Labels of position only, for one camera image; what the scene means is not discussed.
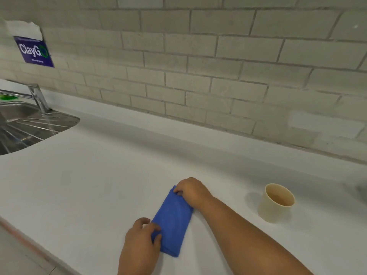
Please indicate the person's right hand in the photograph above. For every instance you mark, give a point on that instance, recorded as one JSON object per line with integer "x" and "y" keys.
{"x": 195, "y": 191}

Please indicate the person's left hand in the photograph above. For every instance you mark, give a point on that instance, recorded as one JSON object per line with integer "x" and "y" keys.
{"x": 139, "y": 246}

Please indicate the person's left thumb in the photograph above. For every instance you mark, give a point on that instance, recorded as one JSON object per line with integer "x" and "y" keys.
{"x": 158, "y": 241}

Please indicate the person's right fingers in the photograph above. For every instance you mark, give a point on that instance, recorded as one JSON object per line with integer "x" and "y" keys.
{"x": 180, "y": 188}

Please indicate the blue cloth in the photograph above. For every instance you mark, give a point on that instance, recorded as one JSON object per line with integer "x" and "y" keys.
{"x": 173, "y": 223}

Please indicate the person's right forearm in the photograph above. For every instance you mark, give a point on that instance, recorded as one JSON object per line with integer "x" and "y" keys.
{"x": 243, "y": 240}

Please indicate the person's left forearm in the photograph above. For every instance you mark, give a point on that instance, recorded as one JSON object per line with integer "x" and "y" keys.
{"x": 137, "y": 269}

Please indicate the beige paper cup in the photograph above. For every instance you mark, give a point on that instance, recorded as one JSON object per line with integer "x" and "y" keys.
{"x": 273, "y": 209}

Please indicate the stainless steel sink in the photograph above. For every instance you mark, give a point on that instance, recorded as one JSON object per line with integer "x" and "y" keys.
{"x": 25, "y": 125}

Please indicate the chrome faucet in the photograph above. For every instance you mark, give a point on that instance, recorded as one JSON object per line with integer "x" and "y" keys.
{"x": 38, "y": 97}

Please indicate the green sponge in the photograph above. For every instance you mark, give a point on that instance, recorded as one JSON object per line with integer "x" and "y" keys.
{"x": 8, "y": 97}

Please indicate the blue and white wall sign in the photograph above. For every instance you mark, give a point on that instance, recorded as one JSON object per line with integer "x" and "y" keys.
{"x": 33, "y": 50}

